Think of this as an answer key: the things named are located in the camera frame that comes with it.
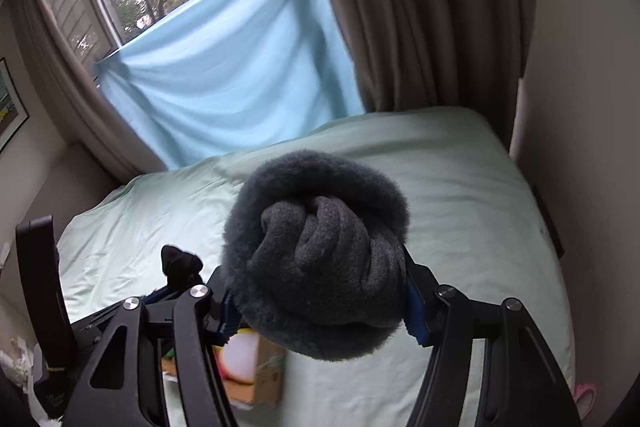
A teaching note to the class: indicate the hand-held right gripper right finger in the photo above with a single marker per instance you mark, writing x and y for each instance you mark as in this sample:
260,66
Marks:
415,312

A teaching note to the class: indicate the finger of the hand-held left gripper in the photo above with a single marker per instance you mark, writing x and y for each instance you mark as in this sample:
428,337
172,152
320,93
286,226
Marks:
156,295

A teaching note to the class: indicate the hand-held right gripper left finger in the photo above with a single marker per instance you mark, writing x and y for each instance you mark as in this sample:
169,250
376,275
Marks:
227,314

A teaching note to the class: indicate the round yellow-rimmed mirror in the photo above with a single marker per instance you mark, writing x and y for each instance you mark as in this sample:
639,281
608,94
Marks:
242,357

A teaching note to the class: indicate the cardboard box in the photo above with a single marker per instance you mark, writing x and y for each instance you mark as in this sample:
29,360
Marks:
265,377

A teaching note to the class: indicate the grey fleece socks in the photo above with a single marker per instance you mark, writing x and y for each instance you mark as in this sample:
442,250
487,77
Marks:
320,257

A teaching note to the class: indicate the white headboard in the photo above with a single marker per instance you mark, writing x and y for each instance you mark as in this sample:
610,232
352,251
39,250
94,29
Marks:
60,187

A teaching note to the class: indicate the light green bed sheet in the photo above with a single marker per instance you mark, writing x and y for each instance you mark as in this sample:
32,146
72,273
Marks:
475,217

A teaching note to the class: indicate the pink slipper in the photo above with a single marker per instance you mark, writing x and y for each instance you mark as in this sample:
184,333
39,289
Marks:
585,396

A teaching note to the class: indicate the beige curtain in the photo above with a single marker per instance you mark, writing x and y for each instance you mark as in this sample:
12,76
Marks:
65,72
425,7

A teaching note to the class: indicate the light blue cloth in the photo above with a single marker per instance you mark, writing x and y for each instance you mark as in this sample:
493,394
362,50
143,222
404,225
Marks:
235,62

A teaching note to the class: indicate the framed wall picture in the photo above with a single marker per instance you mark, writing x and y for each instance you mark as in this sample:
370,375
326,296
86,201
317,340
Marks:
10,104

